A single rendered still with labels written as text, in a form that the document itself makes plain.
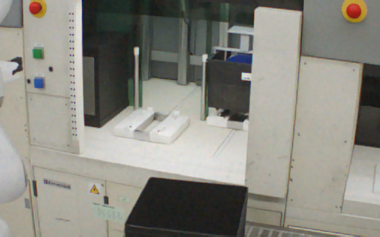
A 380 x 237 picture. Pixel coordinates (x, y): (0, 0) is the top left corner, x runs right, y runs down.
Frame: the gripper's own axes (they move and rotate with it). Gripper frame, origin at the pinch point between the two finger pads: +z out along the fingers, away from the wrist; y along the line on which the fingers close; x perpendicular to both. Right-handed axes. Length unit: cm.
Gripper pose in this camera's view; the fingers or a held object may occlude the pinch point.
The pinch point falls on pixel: (16, 63)
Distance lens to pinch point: 184.0
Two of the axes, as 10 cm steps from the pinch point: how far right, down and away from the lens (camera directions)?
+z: 3.1, -3.3, 8.9
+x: 0.3, -9.3, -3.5
